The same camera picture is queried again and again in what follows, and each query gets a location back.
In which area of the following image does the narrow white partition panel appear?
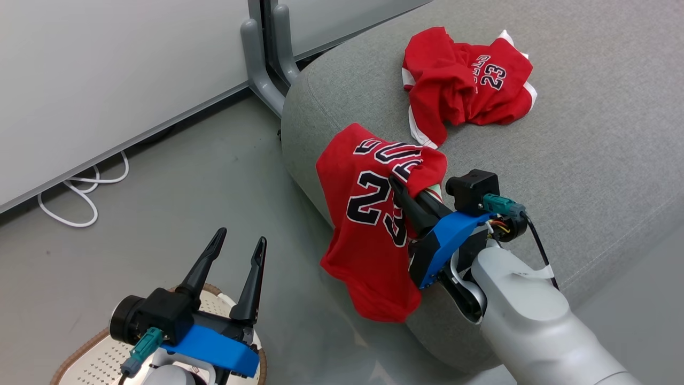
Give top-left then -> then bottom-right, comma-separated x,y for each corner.
278,0 -> 434,60

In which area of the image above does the teal right camera connector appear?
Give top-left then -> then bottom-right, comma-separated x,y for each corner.
482,193 -> 527,219

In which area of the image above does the looped white power cable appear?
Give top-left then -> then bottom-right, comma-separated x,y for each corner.
37,150 -> 130,228

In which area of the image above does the large white partition panel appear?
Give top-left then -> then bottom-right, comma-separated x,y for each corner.
0,0 -> 253,214

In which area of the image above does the red basketball jersey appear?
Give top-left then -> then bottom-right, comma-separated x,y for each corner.
315,122 -> 448,324

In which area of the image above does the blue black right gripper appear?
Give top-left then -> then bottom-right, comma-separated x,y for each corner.
388,175 -> 496,290

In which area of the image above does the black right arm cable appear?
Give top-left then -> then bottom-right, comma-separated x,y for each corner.
521,212 -> 560,291

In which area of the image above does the teal camera connector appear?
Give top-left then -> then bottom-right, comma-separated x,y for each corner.
482,193 -> 527,219
120,327 -> 164,378

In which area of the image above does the teal left camera connector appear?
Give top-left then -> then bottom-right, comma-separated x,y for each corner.
120,327 -> 164,378

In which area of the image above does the red jersey number 23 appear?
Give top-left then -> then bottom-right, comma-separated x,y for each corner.
401,26 -> 538,150

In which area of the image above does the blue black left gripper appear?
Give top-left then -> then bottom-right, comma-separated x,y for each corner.
160,227 -> 267,378

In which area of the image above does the grey partition foot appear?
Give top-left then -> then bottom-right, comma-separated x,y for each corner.
272,2 -> 301,86
240,18 -> 287,119

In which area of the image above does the white plastic laundry basket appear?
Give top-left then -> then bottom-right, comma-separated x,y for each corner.
50,283 -> 268,385

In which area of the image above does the grey fabric sofa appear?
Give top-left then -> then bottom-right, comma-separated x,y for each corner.
280,0 -> 684,375

